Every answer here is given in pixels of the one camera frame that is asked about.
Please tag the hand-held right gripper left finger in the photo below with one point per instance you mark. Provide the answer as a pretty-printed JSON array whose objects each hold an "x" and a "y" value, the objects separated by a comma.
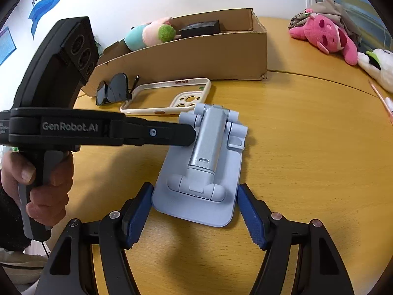
[{"x": 139, "y": 218}]

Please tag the cream phone case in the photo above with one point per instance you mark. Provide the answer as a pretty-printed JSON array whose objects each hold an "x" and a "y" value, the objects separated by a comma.
[{"x": 199, "y": 97}]

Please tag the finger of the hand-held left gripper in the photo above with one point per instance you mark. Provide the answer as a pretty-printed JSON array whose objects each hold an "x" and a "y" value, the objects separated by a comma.
[{"x": 172, "y": 135}]

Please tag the blue ribbon wall poster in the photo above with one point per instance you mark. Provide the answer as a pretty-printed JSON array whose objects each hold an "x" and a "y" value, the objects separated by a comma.
[{"x": 46, "y": 6}]

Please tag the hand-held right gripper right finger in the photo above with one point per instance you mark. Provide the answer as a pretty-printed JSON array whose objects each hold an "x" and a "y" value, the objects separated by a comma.
[{"x": 250, "y": 218}]

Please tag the person's left hand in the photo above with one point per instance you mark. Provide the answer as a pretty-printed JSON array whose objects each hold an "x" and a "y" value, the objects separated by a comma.
[{"x": 46, "y": 206}]

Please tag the beige cloth bag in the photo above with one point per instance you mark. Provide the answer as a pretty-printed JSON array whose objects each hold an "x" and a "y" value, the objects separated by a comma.
[{"x": 331, "y": 6}]

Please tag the white shoe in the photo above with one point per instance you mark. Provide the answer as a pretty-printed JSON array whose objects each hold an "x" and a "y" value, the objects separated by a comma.
[{"x": 21, "y": 264}]

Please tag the pink pig plush toy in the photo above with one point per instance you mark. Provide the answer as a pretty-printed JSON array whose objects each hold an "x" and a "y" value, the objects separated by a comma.
[{"x": 138, "y": 37}]

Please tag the magenta plush toy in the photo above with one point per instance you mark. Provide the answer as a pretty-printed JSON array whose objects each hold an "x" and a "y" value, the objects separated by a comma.
[{"x": 325, "y": 33}]

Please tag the black sunglasses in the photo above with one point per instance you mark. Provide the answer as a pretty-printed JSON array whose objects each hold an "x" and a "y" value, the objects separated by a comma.
[{"x": 118, "y": 87}]

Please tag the pink pen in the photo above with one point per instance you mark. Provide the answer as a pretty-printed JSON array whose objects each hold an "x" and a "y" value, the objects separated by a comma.
[{"x": 379, "y": 93}]

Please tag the light blue phone stand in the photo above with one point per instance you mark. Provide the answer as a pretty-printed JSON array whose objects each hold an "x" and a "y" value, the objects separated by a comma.
[{"x": 202, "y": 159}]

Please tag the blue framed wall notice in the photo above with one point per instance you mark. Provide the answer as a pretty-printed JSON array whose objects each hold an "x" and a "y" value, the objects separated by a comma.
[{"x": 6, "y": 44}]

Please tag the small black box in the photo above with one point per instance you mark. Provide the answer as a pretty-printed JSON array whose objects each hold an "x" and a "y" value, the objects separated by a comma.
[{"x": 199, "y": 27}]

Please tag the wooden desktop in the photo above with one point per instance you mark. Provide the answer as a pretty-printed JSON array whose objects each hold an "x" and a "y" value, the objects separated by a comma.
[{"x": 307, "y": 159}]

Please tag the white plush toy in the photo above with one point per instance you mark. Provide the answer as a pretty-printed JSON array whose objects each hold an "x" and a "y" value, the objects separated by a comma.
[{"x": 380, "y": 67}]

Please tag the brown cardboard box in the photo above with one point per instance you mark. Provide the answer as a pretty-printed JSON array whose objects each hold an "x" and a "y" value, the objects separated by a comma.
[{"x": 199, "y": 58}]

